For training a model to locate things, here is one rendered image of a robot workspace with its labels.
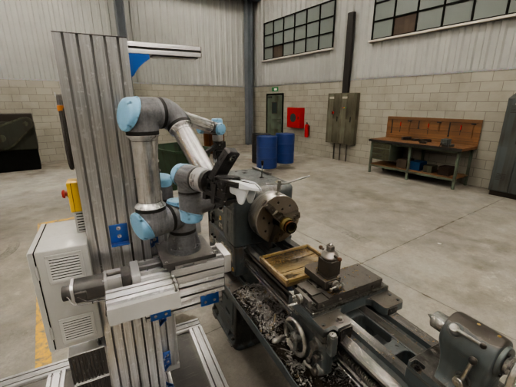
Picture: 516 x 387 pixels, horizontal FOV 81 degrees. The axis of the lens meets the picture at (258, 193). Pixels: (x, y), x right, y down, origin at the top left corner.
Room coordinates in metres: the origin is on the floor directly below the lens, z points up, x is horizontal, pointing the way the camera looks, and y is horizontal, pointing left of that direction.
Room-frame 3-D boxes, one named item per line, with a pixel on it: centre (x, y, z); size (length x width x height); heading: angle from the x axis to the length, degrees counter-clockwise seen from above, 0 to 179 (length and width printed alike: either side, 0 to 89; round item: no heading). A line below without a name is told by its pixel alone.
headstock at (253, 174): (2.17, 0.09, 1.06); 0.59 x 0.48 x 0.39; 28
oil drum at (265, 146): (8.55, -0.25, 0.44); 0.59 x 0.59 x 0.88
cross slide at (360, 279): (1.26, -0.38, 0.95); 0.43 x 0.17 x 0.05; 118
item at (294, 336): (1.13, -0.21, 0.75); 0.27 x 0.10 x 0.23; 28
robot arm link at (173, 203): (1.23, 0.34, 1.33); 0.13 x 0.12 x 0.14; 138
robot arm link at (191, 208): (0.97, 0.21, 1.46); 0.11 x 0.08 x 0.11; 138
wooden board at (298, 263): (1.58, -0.24, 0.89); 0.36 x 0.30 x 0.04; 118
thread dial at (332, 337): (1.01, -0.30, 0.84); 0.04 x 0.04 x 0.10; 28
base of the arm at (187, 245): (1.23, 0.33, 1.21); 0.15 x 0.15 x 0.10
